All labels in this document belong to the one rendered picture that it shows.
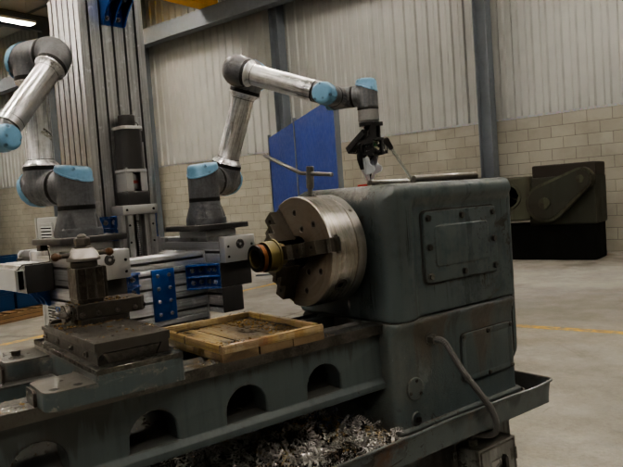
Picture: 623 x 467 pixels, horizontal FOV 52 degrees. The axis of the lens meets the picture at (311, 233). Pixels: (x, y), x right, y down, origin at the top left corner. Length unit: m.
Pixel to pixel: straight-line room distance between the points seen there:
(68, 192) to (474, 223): 1.27
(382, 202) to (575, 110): 10.25
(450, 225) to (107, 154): 1.23
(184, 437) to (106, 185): 1.13
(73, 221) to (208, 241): 0.49
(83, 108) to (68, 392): 1.31
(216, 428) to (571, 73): 10.98
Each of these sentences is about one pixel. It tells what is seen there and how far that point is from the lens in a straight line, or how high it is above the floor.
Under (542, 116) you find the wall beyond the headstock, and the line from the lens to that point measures 12.08.
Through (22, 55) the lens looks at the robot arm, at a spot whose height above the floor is 1.75.
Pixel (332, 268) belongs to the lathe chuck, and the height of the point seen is 1.04.
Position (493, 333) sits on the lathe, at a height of 0.76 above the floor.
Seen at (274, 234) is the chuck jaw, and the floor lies 1.13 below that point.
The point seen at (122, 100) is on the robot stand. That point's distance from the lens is 2.46.
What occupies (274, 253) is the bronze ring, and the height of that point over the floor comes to 1.09.
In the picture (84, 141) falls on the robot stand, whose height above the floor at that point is 1.49.
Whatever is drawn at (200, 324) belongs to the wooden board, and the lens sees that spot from 1.86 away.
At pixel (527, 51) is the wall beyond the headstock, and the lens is 12.34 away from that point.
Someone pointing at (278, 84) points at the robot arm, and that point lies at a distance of 2.27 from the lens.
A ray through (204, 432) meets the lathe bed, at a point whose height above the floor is 0.71.
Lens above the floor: 1.23
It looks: 3 degrees down
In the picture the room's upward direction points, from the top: 4 degrees counter-clockwise
